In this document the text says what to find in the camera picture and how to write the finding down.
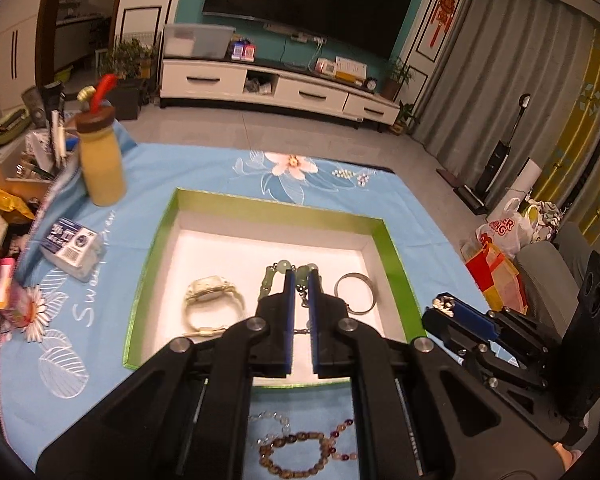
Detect silver bangle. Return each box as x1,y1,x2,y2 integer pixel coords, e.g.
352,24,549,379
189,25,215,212
334,272,379,316

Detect yellow patterned curtain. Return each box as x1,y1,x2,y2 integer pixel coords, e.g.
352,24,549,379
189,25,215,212
530,25,600,256

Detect clear crystal bead bracelet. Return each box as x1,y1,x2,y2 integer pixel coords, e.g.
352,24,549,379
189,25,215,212
247,410,292,448

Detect small potted floor plant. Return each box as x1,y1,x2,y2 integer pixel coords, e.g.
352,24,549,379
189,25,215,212
392,101,422,136

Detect pale jade wristwatch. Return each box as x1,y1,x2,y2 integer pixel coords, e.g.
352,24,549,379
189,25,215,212
182,275,248,339

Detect orange plastic bag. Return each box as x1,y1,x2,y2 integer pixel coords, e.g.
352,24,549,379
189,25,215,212
0,175,36,223

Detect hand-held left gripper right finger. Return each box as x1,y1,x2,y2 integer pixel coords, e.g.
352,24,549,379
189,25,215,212
309,268,566,480

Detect green cardboard box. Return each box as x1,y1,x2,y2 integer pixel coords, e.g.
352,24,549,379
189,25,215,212
122,187,421,391

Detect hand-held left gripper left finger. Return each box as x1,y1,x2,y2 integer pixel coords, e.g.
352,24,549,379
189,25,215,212
35,266,297,480

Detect white green cloth pile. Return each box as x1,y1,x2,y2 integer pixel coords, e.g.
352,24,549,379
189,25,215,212
522,200,563,241

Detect blue floral tablecloth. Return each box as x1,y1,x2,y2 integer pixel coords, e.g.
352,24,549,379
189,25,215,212
0,142,496,480

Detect blue white toothpick box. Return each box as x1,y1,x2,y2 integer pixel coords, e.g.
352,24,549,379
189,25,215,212
39,218,105,283

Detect red yellow shopping bag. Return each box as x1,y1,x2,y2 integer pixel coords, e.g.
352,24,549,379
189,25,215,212
462,242,528,316

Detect grey curtain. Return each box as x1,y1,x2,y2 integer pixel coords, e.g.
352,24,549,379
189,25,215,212
412,0,600,211

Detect white plastic bag red print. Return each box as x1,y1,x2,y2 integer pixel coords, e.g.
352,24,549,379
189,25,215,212
476,197,531,256

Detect yellow white carton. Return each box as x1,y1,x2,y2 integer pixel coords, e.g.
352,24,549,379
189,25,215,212
335,56,368,83

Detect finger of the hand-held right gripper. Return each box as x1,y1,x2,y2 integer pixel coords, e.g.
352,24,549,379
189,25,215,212
421,309,550,397
432,296,562,362

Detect clear plastic storage box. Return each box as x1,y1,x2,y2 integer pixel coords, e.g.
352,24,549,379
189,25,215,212
162,23,236,60

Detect wall television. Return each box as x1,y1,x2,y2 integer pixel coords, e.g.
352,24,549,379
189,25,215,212
201,0,418,58

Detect brown bead bracelet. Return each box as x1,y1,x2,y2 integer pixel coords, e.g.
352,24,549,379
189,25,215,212
257,431,339,479

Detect plants in black planter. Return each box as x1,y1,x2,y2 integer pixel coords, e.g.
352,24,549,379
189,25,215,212
100,37,159,121

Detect white television cabinet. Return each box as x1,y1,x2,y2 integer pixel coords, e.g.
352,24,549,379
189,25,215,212
159,55,401,133

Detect grey sofa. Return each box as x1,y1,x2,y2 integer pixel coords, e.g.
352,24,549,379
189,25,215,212
515,222,600,346

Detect red knot wall decoration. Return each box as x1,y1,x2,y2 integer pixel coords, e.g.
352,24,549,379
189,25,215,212
427,0,457,48

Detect white paper roll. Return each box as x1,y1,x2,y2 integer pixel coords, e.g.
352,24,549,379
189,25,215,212
510,157,545,207

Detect yellow bottle with brown lid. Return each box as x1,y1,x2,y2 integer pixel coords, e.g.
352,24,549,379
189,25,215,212
75,74,127,207

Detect red bead bracelet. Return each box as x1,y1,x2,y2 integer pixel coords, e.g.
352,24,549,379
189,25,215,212
320,417,359,463

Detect green jade necklace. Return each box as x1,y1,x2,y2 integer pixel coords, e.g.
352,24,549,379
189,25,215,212
257,258,323,341

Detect potted plant in brown pot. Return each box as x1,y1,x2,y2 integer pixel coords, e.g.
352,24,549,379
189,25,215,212
380,57,414,101

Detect upright vacuum cleaner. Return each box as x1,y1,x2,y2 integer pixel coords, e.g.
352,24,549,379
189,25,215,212
455,94,531,213

